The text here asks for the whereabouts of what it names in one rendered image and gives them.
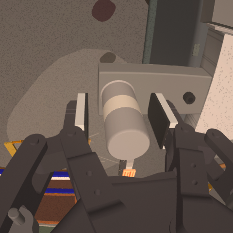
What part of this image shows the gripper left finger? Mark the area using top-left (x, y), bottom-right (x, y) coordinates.
top-left (0, 92), bottom-right (126, 233)

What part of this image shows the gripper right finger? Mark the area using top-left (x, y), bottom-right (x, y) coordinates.
top-left (147, 92), bottom-right (233, 206)

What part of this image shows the small orange ribbed tag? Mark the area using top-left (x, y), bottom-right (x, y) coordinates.
top-left (122, 168), bottom-right (137, 178)

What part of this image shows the grey rectangular block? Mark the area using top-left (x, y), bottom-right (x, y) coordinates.
top-left (98, 63), bottom-right (213, 117)

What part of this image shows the small white strip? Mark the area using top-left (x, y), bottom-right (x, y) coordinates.
top-left (125, 159), bottom-right (135, 170)

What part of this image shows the brown blue striped box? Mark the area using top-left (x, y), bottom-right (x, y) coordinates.
top-left (0, 166), bottom-right (78, 225)

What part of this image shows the black round screw knob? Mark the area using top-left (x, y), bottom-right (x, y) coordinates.
top-left (182, 91), bottom-right (197, 105)

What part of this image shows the cream speckled panel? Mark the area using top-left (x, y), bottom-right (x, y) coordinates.
top-left (195, 33), bottom-right (233, 141)

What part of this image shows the grey round peg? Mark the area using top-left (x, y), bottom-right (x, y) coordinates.
top-left (7, 205), bottom-right (40, 233)

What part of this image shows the small green label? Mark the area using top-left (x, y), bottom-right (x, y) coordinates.
top-left (192, 43), bottom-right (201, 57)

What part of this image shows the dark grey upright column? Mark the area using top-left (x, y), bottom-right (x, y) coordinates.
top-left (141, 0), bottom-right (208, 68)

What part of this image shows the grey box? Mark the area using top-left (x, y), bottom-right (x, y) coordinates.
top-left (200, 0), bottom-right (233, 30)

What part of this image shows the grey cylinder handle cream band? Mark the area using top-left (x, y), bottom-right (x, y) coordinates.
top-left (100, 80), bottom-right (151, 161)

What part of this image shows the yellow frame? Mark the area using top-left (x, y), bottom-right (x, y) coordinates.
top-left (3, 138), bottom-right (92, 157)

